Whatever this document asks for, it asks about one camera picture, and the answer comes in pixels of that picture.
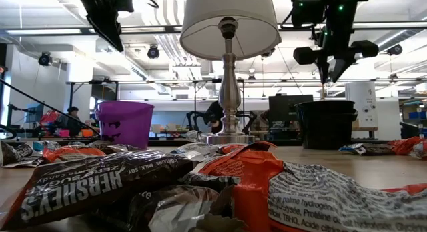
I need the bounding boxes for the blue screen monitor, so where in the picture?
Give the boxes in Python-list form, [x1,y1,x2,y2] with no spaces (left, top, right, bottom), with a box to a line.
[23,100,46,124]

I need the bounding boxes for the silver ceiling duct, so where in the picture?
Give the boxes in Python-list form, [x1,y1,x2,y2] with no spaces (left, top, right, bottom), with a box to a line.
[358,27,427,59]

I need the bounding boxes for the shelf with blue bins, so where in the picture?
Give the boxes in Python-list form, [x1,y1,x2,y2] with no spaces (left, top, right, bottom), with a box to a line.
[402,99,427,130]

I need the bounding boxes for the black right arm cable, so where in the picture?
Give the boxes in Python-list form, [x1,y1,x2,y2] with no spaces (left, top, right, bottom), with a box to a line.
[279,11,320,30]

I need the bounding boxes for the black aluminium table frame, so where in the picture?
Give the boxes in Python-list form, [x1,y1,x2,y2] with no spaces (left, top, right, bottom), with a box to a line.
[146,137,304,147]

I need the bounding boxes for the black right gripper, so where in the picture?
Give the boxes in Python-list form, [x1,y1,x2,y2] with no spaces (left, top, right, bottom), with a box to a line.
[293,11,380,85]

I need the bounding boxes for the black computer monitor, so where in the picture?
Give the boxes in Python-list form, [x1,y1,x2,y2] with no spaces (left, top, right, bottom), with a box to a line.
[268,94,314,123]

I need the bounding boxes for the wooden side table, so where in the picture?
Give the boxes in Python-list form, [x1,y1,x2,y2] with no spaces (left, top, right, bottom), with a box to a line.
[352,126,380,139]

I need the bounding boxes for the black plastic bucket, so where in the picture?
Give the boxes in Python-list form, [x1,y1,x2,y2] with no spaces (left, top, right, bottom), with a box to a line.
[295,99,358,151]

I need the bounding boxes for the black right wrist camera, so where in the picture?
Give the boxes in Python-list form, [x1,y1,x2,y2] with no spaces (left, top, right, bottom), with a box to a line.
[291,0,332,27]

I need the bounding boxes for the black thin cable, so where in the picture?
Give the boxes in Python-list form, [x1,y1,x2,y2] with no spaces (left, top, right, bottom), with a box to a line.
[0,78,101,137]

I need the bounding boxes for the white shade silver table lamp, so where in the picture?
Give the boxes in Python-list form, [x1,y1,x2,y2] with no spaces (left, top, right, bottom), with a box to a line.
[179,0,282,145]

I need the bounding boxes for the purple plastic bucket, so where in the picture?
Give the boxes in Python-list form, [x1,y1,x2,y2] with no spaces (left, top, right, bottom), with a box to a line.
[95,101,155,151]

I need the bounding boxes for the person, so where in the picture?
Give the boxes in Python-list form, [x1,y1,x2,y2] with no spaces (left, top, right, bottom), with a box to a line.
[202,100,225,135]
[56,106,88,138]

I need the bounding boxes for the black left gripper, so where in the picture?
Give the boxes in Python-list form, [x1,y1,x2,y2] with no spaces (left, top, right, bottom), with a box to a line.
[76,0,135,53]

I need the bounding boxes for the ceiling light strip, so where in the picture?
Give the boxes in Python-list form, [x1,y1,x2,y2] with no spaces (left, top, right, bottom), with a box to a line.
[353,21,427,29]
[5,28,83,35]

